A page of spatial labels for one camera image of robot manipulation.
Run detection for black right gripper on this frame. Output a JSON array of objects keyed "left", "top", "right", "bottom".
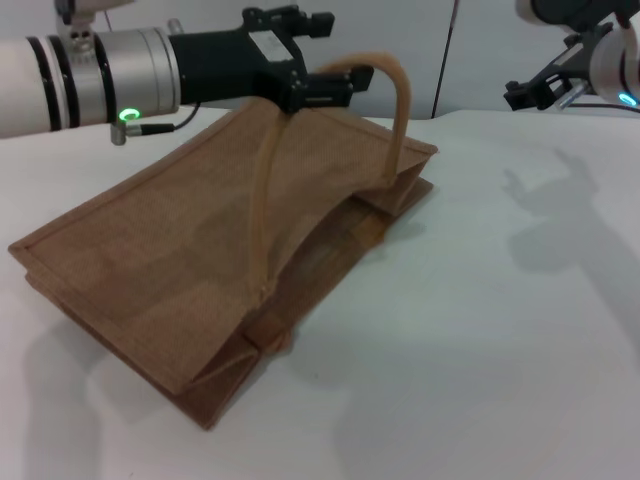
[{"left": 503, "top": 21, "right": 617, "bottom": 112}]

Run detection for brown jute handbag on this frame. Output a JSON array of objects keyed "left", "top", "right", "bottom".
[{"left": 8, "top": 49, "right": 441, "bottom": 432}]

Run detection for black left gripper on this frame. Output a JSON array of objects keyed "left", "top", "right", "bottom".
[{"left": 168, "top": 4, "right": 376, "bottom": 113}]

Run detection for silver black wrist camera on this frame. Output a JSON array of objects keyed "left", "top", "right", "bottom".
[
  {"left": 53, "top": 0, "right": 124, "bottom": 16},
  {"left": 514, "top": 0, "right": 640, "bottom": 27}
]

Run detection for black cable with silver plug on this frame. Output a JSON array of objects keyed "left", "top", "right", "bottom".
[
  {"left": 110, "top": 102, "right": 202, "bottom": 147},
  {"left": 558, "top": 83, "right": 640, "bottom": 117}
]

